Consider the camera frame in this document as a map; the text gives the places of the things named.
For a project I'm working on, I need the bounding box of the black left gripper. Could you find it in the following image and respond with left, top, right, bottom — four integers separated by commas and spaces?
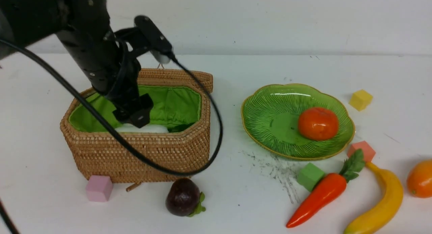
102, 28, 154, 128

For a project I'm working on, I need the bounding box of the white radish with green leaves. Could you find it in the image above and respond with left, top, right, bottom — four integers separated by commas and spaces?
115, 123, 194, 134

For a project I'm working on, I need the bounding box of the dark purple mangosteen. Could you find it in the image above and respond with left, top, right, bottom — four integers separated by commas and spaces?
165, 178, 206, 217

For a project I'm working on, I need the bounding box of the orange persimmon with green leaf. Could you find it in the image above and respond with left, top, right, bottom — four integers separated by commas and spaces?
297, 107, 339, 141

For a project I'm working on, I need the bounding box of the orange carrot with green top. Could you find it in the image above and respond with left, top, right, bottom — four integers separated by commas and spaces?
286, 149, 366, 228

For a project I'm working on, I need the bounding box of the yellow banana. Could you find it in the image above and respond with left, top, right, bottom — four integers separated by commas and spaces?
344, 162, 404, 234

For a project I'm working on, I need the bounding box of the orange mango fruit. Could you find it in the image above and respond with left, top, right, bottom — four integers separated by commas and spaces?
406, 159, 432, 198

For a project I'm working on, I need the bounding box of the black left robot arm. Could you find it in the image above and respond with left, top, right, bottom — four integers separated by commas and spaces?
1, 0, 157, 128

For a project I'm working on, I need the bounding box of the woven wicker basket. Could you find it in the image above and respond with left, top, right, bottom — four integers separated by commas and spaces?
60, 68, 211, 183

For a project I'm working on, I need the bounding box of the pink cube block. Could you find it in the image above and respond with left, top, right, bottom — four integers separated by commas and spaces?
85, 175, 113, 202

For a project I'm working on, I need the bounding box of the green leaf-shaped plate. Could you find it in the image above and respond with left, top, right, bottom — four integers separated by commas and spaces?
241, 83, 355, 161

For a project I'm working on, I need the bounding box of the green cube block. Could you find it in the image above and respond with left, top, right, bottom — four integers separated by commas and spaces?
296, 163, 326, 191

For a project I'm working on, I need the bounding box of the yellow cube block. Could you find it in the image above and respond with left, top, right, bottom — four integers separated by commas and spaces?
349, 89, 373, 111

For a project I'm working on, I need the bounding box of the salmon cube block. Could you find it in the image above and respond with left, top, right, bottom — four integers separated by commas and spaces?
347, 141, 376, 162

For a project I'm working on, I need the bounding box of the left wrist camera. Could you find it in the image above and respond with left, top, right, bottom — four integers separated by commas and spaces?
134, 15, 173, 64

